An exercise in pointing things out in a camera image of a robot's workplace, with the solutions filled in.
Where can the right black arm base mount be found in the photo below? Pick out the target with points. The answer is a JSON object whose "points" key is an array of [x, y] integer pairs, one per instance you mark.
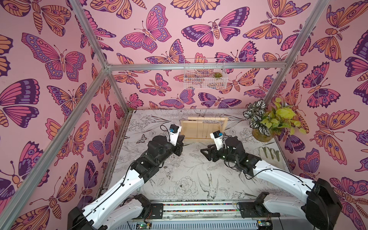
{"points": [[255, 208]]}

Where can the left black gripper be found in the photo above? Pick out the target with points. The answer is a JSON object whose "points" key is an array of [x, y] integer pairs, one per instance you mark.
{"points": [[178, 145]]}

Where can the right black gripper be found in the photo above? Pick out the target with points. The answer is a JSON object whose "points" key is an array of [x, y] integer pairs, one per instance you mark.
{"points": [[214, 152]]}

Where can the beige green gardening glove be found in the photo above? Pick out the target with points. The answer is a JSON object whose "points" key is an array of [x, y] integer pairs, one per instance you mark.
{"points": [[272, 156]]}

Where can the metal cage frame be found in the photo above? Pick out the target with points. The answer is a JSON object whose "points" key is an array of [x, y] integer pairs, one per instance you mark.
{"points": [[20, 198]]}

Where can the potted green leafy plant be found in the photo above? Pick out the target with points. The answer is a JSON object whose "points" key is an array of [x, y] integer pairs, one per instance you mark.
{"points": [[268, 123]]}

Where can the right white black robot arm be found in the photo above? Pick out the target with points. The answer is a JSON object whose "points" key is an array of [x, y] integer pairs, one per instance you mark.
{"points": [[314, 201]]}

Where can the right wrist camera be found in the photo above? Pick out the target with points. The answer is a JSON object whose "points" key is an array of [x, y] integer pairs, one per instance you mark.
{"points": [[217, 136]]}

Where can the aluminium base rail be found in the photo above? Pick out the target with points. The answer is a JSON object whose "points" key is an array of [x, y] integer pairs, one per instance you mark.
{"points": [[223, 215]]}

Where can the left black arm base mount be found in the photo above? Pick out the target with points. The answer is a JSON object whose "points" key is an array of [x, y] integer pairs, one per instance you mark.
{"points": [[152, 210]]}

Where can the white wire wall basket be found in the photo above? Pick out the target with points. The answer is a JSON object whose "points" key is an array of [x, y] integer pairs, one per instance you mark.
{"points": [[200, 76]]}

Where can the small succulent in basket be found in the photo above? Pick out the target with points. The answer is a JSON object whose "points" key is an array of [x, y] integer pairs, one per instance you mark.
{"points": [[217, 75]]}

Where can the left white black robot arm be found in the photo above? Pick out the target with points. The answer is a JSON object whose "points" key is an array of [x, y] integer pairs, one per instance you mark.
{"points": [[113, 208]]}

